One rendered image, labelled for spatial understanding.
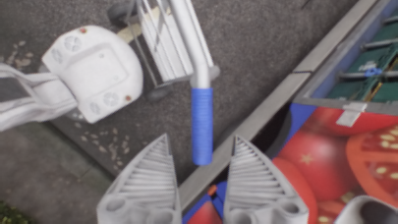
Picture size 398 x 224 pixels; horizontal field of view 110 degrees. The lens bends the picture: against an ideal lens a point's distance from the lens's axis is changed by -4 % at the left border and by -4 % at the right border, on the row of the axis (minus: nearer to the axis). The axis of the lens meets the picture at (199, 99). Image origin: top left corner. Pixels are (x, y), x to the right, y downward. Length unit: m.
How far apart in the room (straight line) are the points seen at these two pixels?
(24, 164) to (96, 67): 0.94
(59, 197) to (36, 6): 1.49
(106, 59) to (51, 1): 0.71
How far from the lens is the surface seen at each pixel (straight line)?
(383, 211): 0.83
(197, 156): 0.26
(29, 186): 1.78
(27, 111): 0.83
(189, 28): 0.24
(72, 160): 1.61
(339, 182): 0.90
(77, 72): 1.23
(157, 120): 1.49
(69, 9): 1.67
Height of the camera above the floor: 1.45
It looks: 70 degrees down
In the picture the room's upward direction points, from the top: 105 degrees clockwise
